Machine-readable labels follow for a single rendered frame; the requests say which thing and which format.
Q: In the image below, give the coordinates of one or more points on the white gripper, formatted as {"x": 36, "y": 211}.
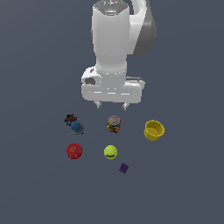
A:
{"x": 110, "y": 94}

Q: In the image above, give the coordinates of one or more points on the blue-lidded dark bottle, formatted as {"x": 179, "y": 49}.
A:
{"x": 74, "y": 124}

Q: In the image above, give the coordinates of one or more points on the colourful can with grey lid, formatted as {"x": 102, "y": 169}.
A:
{"x": 113, "y": 124}

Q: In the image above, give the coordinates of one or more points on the red apple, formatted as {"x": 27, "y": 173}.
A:
{"x": 74, "y": 150}

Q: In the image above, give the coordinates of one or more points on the small purple cube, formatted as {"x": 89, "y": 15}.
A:
{"x": 123, "y": 168}

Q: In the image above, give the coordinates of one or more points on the yellow-green tennis ball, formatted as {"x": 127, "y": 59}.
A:
{"x": 110, "y": 152}

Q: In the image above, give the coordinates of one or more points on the yellow cup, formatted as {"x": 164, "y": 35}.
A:
{"x": 154, "y": 130}

